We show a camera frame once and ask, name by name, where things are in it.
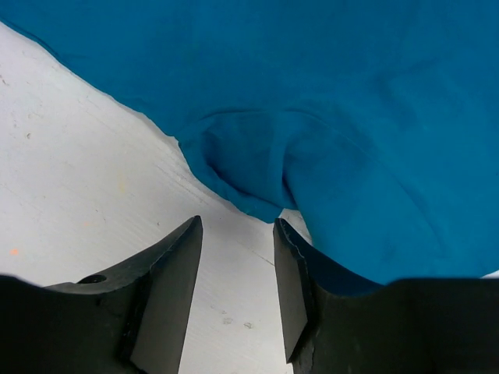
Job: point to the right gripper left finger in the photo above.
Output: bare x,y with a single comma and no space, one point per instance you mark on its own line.
129,318

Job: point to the blue t shirt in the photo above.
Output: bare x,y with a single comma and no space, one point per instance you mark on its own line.
376,120

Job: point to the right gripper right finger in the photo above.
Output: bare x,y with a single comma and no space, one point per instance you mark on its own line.
335,321

